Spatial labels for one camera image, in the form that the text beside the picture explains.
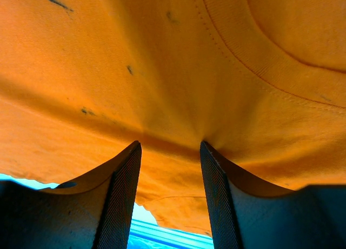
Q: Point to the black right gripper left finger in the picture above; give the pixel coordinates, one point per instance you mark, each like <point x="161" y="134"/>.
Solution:
<point x="93" y="210"/>

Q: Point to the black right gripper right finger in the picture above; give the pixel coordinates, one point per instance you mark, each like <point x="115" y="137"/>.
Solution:
<point x="246" y="211"/>

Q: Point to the orange t shirt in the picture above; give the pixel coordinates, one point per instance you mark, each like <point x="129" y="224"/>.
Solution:
<point x="262" y="81"/>

